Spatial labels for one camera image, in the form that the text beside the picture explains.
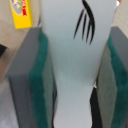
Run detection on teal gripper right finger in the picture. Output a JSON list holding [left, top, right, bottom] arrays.
[[97, 27, 128, 128]]

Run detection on yellow butter box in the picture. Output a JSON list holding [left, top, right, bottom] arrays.
[[9, 0, 33, 29]]

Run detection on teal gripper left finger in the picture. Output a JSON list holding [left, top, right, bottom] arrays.
[[7, 28, 53, 128]]

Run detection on beige woven placemat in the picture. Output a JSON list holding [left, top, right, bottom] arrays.
[[0, 0, 128, 81]]

